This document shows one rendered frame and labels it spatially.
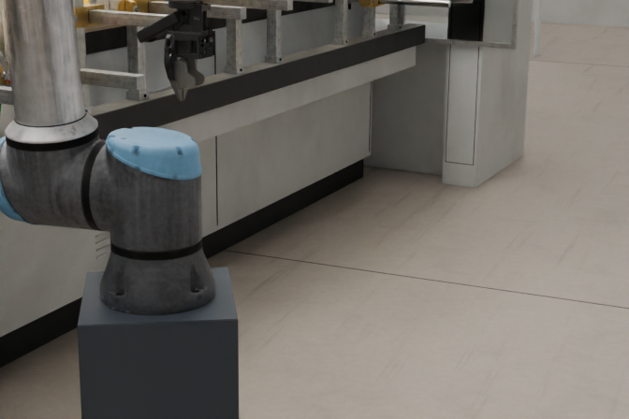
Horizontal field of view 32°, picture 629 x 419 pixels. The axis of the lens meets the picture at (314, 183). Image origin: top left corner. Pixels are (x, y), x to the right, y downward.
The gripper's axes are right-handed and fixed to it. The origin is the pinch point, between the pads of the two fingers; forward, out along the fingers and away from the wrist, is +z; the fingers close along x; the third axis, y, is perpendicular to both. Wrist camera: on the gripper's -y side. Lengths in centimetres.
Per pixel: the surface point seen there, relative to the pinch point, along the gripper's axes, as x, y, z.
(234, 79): 91, -39, 13
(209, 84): 77, -39, 13
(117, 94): 65, -63, 16
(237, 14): 49, -14, -12
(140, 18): 24.2, -26.1, -12.4
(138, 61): 45, -42, 2
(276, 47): 121, -40, 7
